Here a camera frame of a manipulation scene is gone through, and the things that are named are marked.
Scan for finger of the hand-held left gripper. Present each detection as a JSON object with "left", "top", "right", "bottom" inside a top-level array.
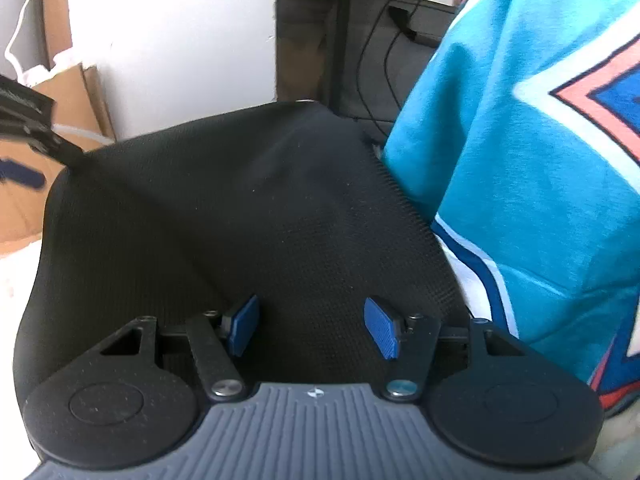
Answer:
[
  {"left": 27, "top": 125, "right": 86, "bottom": 167},
  {"left": 0, "top": 159, "right": 46, "bottom": 190}
]

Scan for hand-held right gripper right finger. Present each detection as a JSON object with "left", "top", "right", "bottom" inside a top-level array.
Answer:
[{"left": 364, "top": 297, "right": 531, "bottom": 403}]

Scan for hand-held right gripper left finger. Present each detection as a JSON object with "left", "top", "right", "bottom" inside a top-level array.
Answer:
[{"left": 100, "top": 295, "right": 261, "bottom": 402}]

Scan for black shorts with bear-print panels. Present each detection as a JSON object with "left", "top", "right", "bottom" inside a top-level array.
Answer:
[{"left": 12, "top": 100, "right": 471, "bottom": 411}]

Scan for brown cardboard sheet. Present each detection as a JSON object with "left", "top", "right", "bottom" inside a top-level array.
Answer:
[{"left": 0, "top": 62, "right": 117, "bottom": 258}]

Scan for upright cardboard box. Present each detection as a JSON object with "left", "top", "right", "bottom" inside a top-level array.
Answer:
[{"left": 42, "top": 0, "right": 72, "bottom": 69}]

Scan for teal jersey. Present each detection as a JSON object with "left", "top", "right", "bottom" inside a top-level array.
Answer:
[{"left": 382, "top": 0, "right": 640, "bottom": 418}]

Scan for pale green cloth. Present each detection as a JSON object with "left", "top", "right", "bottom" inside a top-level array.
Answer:
[{"left": 600, "top": 410, "right": 640, "bottom": 480}]

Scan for black desk leg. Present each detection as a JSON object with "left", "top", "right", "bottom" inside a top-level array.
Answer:
[{"left": 325, "top": 0, "right": 357, "bottom": 111}]

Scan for white cable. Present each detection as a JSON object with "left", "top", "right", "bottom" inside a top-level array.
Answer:
[{"left": 4, "top": 0, "right": 48, "bottom": 78}]

